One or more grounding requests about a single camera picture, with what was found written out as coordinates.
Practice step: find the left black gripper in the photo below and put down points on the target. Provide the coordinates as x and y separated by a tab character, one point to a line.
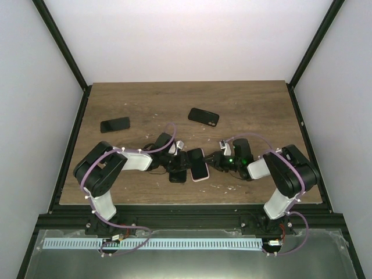
181	163

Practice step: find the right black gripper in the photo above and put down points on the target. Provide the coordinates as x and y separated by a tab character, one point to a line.
217	163

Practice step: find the black phone case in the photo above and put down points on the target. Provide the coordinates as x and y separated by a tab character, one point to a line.
204	117
171	180

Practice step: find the white phone case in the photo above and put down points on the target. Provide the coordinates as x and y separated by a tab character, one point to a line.
199	180

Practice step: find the black phone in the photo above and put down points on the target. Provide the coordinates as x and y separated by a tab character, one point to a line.
118	124

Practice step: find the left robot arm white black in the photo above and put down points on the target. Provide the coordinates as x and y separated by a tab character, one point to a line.
99	170

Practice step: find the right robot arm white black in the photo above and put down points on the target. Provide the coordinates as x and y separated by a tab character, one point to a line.
293	175

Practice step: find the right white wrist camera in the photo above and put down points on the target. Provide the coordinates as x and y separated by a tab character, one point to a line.
225	148

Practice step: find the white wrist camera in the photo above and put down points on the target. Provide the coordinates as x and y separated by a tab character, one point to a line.
176	147
225	148

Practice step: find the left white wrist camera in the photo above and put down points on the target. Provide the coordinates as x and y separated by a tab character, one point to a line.
176	147

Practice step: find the black aluminium frame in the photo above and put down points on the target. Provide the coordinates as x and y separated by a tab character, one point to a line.
184	216

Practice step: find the light blue slotted cable duct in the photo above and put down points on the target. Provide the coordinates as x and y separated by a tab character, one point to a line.
244	244

